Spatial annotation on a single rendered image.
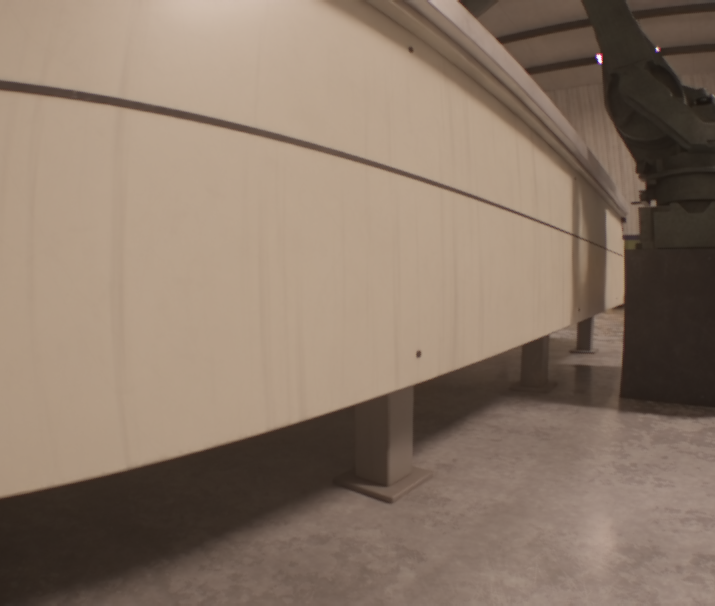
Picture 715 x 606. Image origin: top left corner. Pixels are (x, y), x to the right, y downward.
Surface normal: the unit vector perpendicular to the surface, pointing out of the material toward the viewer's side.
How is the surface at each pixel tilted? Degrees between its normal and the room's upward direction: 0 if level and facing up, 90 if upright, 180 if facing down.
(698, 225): 90
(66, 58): 90
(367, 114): 90
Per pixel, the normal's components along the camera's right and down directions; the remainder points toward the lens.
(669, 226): -0.72, 0.04
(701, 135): -0.27, 0.05
